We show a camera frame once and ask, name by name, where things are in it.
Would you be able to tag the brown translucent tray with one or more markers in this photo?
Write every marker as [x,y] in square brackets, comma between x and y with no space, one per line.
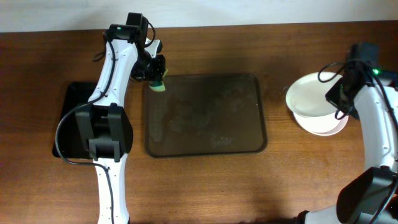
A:
[200,115]

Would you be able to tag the white plate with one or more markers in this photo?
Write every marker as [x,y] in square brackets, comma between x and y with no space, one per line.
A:
[306,96]
[321,126]

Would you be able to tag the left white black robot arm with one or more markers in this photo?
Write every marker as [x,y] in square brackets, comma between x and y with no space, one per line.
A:
[104,127]

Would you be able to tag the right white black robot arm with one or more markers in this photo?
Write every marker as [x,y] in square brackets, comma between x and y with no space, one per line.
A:
[371,197]

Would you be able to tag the black rectangular tray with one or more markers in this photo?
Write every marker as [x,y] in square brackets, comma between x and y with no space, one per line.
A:
[69,141]

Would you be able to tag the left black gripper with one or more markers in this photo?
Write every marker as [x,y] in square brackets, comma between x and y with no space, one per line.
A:
[158,66]

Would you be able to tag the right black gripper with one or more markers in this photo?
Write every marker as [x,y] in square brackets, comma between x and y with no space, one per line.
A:
[337,96]

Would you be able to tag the yellow green sponge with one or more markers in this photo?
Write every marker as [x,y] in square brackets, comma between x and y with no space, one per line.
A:
[158,85]

